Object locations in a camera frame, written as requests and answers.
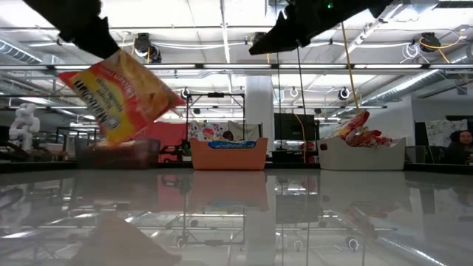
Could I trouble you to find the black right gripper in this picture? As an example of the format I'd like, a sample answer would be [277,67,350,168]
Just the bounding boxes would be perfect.
[248,0,355,55]

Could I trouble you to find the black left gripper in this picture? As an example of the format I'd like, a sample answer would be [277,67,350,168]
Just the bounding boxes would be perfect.
[21,0,121,60]

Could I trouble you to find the orange chicken noodle pack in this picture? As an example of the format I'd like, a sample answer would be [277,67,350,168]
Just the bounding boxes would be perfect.
[58,49,186,148]

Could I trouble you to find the maroon noodle pack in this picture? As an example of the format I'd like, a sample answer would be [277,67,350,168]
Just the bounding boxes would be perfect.
[334,110,370,140]

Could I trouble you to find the white square pillar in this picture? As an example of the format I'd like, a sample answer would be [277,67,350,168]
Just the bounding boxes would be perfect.
[245,75,275,163]

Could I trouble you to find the black display screen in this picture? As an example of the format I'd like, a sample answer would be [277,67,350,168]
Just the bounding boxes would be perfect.
[273,112,317,142]

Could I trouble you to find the white humanoid figure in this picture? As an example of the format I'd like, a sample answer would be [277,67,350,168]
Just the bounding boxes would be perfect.
[7,102,41,151]

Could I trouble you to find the red partition panel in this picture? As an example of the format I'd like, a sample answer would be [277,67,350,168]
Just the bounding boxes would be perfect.
[132,120,188,163]

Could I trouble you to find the dark grey plastic bin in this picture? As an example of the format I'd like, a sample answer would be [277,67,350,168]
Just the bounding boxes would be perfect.
[75,138,161,170]

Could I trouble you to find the floral patterned cloth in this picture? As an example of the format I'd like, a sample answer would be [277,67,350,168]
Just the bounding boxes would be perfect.
[187,120,262,142]
[425,119,469,149]

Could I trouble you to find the orange plastic bin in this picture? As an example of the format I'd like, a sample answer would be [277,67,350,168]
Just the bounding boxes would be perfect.
[189,137,269,171]

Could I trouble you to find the white plastic bin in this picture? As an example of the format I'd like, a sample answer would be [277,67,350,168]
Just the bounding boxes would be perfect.
[316,136,406,171]

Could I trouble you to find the black hanging cable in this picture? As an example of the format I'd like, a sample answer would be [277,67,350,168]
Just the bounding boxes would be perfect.
[295,40,306,115]

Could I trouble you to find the yellow hanging cable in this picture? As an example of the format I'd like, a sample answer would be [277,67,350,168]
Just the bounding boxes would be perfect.
[339,21,363,114]

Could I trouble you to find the long ceiling light rail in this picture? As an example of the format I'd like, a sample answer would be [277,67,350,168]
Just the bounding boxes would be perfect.
[0,62,473,72]

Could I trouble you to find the silver ceiling air duct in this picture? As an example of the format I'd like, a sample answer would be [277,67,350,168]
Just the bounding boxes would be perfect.
[0,38,66,77]
[360,47,473,108]

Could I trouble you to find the black metal frame stand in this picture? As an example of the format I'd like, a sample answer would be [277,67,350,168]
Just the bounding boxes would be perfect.
[186,92,247,141]

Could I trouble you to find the black aluminium table frame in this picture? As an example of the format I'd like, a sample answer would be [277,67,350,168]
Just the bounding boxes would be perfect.
[0,161,473,175]

